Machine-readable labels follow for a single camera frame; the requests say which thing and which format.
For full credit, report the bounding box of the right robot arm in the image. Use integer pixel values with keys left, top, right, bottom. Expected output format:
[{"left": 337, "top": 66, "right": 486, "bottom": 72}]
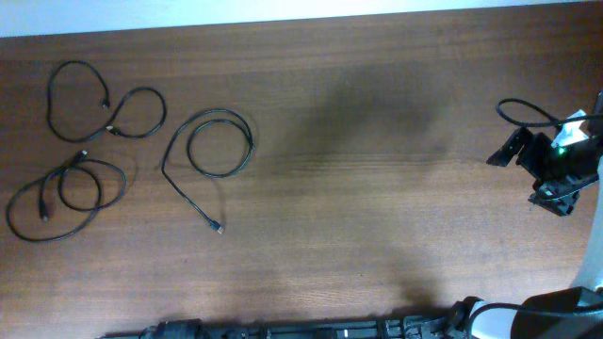
[{"left": 448, "top": 100, "right": 602, "bottom": 338}]

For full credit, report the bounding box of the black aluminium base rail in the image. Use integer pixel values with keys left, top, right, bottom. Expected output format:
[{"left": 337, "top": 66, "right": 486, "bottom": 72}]
[{"left": 101, "top": 315, "right": 468, "bottom": 339}]

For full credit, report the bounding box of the black usb cable silver plug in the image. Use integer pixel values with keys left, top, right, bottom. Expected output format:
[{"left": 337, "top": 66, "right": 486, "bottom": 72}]
[{"left": 45, "top": 59, "right": 168, "bottom": 144}]

